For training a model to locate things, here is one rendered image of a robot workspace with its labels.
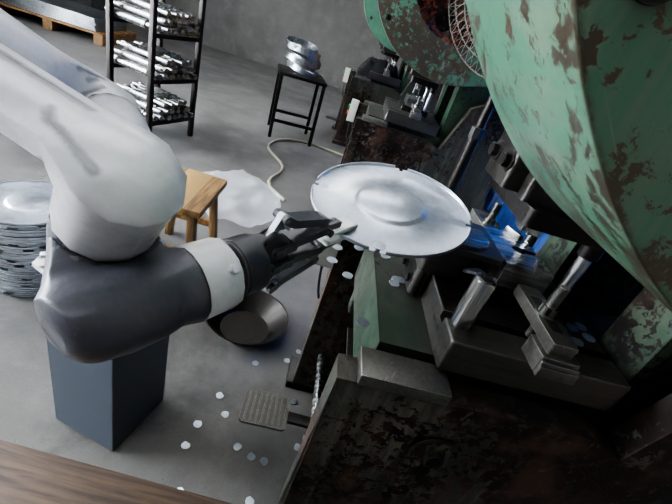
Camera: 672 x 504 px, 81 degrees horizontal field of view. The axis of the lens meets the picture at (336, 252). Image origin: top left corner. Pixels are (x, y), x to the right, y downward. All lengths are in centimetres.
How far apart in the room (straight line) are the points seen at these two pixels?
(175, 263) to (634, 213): 37
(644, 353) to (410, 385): 39
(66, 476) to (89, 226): 51
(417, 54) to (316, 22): 537
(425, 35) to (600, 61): 180
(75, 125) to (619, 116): 36
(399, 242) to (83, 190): 44
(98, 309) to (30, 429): 92
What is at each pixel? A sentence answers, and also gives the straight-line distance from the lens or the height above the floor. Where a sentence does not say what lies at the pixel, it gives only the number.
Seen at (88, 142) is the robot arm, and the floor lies 91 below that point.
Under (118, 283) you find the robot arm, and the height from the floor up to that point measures 80.
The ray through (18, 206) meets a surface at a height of 29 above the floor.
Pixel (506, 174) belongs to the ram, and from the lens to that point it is 70.
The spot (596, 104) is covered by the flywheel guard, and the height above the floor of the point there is 105.
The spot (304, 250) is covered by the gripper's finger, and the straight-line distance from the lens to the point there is 57.
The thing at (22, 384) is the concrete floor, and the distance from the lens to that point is 139.
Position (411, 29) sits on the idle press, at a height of 109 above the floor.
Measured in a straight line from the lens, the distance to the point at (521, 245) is 85.
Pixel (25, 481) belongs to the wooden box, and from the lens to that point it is 82.
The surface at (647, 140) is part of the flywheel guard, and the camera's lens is 24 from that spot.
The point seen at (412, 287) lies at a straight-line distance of 76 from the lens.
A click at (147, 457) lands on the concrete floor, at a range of 121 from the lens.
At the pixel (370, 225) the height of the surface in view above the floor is 78.
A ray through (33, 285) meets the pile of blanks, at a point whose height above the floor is 5.
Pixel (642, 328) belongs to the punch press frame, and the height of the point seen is 77.
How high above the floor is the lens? 105
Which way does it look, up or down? 30 degrees down
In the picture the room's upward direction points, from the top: 19 degrees clockwise
